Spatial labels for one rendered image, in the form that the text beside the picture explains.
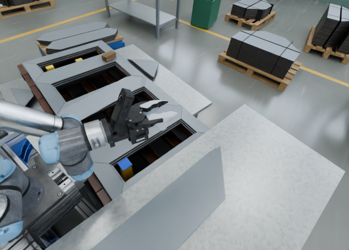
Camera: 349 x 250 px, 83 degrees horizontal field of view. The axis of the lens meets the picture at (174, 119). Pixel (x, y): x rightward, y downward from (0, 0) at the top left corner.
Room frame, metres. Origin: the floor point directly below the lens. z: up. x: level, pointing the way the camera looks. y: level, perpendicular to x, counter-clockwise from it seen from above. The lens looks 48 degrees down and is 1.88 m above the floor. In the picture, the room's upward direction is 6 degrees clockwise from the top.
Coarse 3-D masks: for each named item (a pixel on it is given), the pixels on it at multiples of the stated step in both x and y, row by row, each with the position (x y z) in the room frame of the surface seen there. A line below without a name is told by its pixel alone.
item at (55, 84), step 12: (96, 48) 1.77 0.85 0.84; (60, 60) 1.52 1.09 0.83; (84, 72) 1.35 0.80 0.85; (96, 72) 1.41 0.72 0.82; (60, 84) 1.19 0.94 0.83; (144, 84) 1.28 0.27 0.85; (60, 96) 1.04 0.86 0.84; (84, 96) 1.05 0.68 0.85; (180, 120) 0.93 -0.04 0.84; (192, 132) 0.85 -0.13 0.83; (144, 144) 0.71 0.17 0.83; (120, 156) 0.59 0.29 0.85
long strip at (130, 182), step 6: (198, 132) 0.83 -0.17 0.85; (192, 138) 0.78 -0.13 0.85; (180, 144) 0.72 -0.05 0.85; (186, 144) 0.73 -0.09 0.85; (174, 150) 0.67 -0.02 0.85; (180, 150) 0.67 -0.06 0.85; (168, 156) 0.62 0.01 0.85; (156, 162) 0.57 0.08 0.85; (162, 162) 0.58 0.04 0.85; (150, 168) 0.53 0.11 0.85; (138, 174) 0.49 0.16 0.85; (144, 174) 0.49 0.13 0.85; (132, 180) 0.45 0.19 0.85; (138, 180) 0.45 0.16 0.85; (126, 186) 0.42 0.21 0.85
